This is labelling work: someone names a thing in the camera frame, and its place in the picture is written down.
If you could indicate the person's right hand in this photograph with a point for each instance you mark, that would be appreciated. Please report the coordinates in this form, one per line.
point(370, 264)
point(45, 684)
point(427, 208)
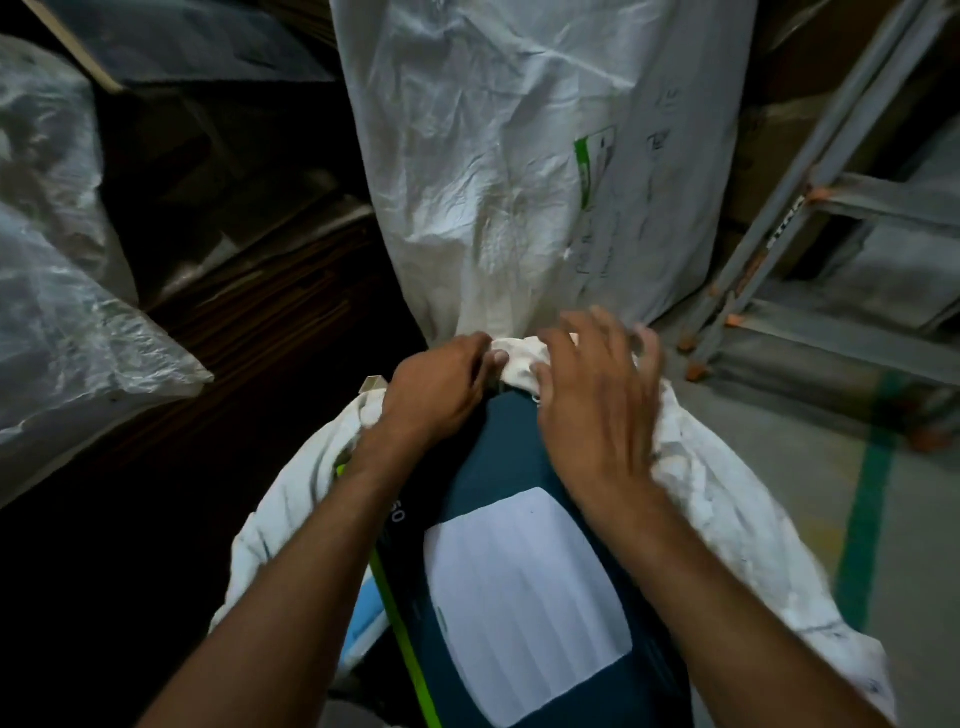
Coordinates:
point(600, 420)

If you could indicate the person's right forearm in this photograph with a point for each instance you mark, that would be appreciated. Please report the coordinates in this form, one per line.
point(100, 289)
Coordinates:
point(735, 630)

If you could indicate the small light blue box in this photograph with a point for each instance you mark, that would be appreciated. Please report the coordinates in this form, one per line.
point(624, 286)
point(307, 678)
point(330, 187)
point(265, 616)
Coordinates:
point(367, 622)

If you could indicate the stacked cardboard boxes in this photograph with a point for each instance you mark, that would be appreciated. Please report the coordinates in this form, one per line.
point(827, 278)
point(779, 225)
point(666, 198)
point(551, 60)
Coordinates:
point(772, 135)

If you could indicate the person's left forearm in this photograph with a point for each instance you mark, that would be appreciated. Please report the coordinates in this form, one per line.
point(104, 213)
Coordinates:
point(277, 615)

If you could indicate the dark wooden panel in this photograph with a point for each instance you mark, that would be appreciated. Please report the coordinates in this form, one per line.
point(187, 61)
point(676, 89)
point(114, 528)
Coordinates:
point(277, 300)

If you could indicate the white woven sack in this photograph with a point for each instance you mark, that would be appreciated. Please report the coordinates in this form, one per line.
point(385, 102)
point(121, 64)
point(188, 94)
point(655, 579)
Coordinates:
point(750, 510)

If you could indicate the dark box white label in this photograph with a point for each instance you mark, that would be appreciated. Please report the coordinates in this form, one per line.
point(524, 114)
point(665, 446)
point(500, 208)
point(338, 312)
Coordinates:
point(487, 465)

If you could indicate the person's left hand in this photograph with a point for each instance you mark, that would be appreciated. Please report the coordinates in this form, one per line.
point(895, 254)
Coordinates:
point(435, 390)

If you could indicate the aluminium step ladder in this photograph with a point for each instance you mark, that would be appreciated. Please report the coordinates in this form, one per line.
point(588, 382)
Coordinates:
point(825, 202)

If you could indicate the tall white sack green mark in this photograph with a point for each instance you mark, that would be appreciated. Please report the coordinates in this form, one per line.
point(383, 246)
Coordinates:
point(487, 150)

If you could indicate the large white sack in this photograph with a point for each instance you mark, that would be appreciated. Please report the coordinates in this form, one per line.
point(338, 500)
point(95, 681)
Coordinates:
point(67, 337)

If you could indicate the dark flat board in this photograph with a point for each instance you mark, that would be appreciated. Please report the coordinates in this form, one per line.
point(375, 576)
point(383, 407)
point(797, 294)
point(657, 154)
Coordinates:
point(202, 37)

